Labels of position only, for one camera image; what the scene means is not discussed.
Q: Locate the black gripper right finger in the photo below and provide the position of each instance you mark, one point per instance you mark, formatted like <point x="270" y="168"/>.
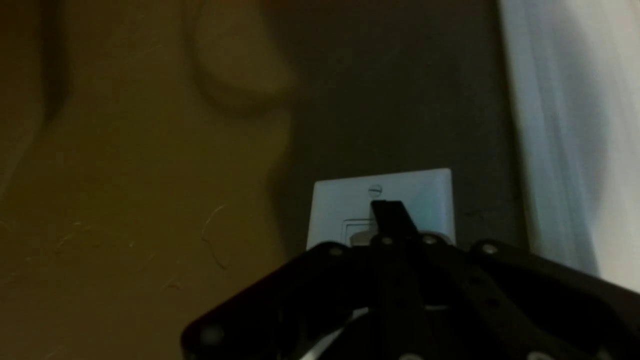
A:
<point x="507" y="300"/>

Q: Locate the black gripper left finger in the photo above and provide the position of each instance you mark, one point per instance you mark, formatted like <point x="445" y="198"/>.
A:
<point x="313" y="293"/>

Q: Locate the white wall outlet plate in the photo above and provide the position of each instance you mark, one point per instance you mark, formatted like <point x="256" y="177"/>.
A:
<point x="341" y="207"/>

